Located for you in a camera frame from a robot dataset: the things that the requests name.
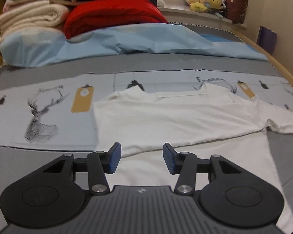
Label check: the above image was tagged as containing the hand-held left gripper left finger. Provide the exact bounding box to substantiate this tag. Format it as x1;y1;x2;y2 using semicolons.
39;143;122;195

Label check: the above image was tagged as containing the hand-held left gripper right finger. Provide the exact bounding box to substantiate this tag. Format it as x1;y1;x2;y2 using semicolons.
163;143;245;196

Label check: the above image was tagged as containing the white t-shirt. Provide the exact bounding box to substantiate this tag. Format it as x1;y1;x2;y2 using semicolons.
93;82;293;234

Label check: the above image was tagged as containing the grey printed bed sheet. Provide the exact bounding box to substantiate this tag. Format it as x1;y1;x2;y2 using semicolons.
0;51;293;234

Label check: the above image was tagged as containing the light blue quilt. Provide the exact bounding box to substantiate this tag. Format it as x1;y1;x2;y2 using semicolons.
0;22;269;68

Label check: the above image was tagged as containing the red quilt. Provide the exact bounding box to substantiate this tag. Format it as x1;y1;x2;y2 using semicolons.
64;0;168;40

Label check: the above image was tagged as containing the white window sill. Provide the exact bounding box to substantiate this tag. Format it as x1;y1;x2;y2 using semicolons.
158;4;243;31

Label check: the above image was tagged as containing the purple bag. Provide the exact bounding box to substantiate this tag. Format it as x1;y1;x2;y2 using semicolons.
256;26;278;55

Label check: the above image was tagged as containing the yellow plush duck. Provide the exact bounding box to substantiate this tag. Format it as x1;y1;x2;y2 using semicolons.
188;2;208;12

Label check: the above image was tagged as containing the yellow plush bear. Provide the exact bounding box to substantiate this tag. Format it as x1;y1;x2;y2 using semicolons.
205;0;222;10

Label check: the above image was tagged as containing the cream folded blanket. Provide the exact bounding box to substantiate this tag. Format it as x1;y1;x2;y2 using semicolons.
0;0;70;47

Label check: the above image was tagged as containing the dark red cushion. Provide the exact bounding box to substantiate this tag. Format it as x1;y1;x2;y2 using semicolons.
226;0;249;25

